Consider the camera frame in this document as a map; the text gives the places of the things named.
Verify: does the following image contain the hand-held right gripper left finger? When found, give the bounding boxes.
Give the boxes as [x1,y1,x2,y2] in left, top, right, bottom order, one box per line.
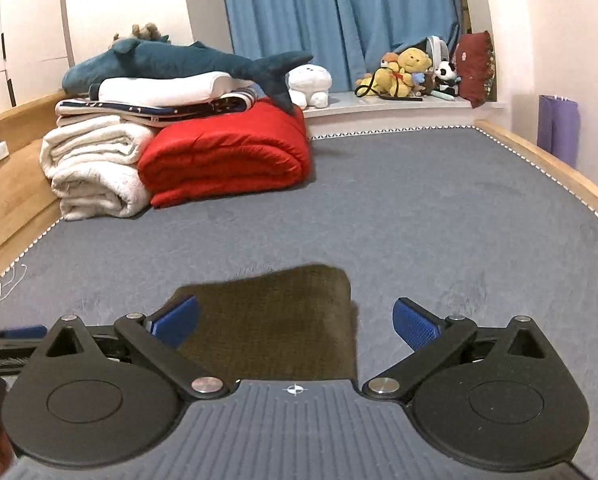
[41,296,230,402]

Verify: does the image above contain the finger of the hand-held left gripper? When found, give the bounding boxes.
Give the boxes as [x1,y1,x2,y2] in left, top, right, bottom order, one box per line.
[0,326,48,341]
[0,338,50,353]

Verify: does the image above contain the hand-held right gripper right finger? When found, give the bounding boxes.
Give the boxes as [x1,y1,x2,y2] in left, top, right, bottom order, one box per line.
[361,297,547,402]

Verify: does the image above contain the olive corduroy pants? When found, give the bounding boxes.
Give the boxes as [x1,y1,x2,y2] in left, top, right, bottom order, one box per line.
[171,262,360,381]

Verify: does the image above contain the grey quilted mattress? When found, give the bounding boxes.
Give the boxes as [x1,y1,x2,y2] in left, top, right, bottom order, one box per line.
[0,127,598,480]

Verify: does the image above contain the red quilted blanket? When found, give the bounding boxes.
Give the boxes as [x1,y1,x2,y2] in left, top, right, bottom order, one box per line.
[138,99,312,209]

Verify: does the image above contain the cream fleece blanket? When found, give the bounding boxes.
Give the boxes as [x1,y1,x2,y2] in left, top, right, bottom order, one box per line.
[40,115,157,222]

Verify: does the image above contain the white pillow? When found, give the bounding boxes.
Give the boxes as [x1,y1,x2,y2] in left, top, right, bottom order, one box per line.
[98,72,236,108]

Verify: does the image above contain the purple bag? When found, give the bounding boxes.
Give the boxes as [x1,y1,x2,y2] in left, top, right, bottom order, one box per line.
[538,94,579,167]

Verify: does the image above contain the panda plush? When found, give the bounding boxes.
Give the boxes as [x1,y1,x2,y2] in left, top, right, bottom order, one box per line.
[433,60,460,96]

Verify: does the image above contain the yellow plush bear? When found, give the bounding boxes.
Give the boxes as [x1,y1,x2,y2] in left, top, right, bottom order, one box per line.
[356,47,434,98]

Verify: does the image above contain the blue shark plush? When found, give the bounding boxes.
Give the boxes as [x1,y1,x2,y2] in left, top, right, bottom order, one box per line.
[61,40,314,115]

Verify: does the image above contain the white round plush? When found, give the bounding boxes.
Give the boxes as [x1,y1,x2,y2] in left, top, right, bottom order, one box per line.
[286,63,332,110]

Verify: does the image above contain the small orange plush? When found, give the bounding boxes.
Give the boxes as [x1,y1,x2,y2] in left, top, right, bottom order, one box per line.
[379,52,405,78]

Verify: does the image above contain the dark red cushion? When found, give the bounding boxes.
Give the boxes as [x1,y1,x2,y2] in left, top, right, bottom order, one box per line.
[454,30,495,109]

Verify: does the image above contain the small white fan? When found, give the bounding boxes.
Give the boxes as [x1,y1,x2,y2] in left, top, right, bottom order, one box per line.
[424,35,452,68]

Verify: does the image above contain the tan fuzzy plush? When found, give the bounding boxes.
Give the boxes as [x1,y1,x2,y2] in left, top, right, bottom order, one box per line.
[113,22,162,43]

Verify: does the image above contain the white wardrobe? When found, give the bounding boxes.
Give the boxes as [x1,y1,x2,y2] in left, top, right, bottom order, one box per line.
[0,0,74,121]

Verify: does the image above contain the blue curtain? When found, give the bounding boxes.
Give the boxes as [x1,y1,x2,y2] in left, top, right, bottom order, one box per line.
[218,0,465,95]

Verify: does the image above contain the white cord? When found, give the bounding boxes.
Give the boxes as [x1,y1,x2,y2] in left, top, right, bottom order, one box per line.
[0,262,27,328]

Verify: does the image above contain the black strap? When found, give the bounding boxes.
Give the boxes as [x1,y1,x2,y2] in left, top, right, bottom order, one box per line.
[354,67,425,103]

